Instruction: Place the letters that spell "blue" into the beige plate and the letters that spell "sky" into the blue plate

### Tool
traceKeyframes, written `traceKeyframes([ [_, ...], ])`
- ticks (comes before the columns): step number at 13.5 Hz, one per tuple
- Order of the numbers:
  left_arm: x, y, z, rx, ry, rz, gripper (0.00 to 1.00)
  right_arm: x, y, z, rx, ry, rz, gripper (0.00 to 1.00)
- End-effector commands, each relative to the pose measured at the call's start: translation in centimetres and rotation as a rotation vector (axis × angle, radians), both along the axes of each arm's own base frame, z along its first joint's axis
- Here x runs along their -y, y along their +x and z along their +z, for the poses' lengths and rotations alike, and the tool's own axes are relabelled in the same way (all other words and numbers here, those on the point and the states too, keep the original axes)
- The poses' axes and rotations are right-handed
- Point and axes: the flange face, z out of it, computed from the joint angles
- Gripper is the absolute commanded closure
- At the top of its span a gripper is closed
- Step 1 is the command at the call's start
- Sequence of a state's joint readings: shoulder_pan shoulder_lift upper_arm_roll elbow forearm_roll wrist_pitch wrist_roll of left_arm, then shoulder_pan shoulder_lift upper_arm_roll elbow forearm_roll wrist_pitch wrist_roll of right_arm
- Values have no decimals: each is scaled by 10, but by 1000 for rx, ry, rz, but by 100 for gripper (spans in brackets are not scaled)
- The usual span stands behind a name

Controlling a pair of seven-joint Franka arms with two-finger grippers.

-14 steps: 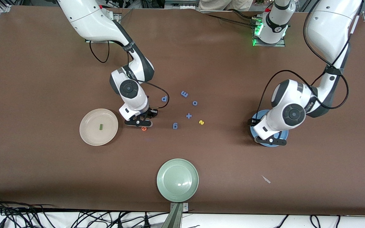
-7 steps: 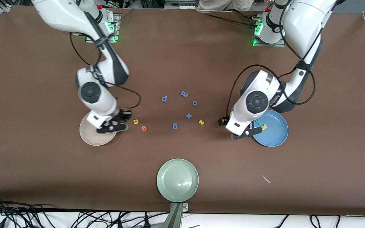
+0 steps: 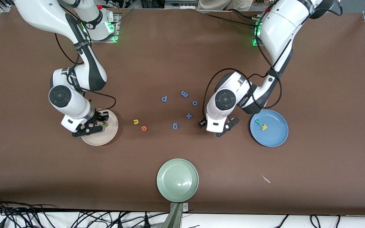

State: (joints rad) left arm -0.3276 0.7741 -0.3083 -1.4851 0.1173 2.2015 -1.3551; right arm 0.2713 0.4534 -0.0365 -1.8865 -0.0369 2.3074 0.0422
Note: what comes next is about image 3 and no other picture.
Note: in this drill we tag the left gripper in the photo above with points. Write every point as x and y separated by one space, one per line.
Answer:
202 123

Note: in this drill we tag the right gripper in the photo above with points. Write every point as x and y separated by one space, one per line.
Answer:
99 116

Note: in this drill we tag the teal letter y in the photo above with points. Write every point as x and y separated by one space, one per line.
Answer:
258 121

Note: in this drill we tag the yellow letter k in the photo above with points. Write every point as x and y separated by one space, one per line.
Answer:
264 127

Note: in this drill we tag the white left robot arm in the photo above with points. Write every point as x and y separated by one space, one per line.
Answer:
280 25

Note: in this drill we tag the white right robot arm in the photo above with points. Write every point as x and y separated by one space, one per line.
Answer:
43 15

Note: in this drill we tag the beige plate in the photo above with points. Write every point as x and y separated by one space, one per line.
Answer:
108 134

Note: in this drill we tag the blue letter g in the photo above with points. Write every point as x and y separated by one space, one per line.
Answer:
175 126

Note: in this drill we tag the blue letter m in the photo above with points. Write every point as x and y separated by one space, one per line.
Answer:
184 94

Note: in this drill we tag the blue letter p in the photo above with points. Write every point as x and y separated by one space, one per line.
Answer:
164 98

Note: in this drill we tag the green plate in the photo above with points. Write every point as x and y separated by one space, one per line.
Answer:
177 180

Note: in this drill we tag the brown table cover sheet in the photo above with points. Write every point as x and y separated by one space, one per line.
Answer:
43 158

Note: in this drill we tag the blue plate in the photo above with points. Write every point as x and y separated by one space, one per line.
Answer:
274 136

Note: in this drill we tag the small white tape scrap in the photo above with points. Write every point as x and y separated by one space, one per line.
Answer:
266 180

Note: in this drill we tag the person in beige trousers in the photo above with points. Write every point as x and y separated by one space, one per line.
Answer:
223 4

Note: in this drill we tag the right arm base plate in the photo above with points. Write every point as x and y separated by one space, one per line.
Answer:
116 31

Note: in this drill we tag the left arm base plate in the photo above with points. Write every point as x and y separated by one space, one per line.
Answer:
254 43

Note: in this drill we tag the grey metal camera post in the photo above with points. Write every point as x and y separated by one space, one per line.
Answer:
174 218

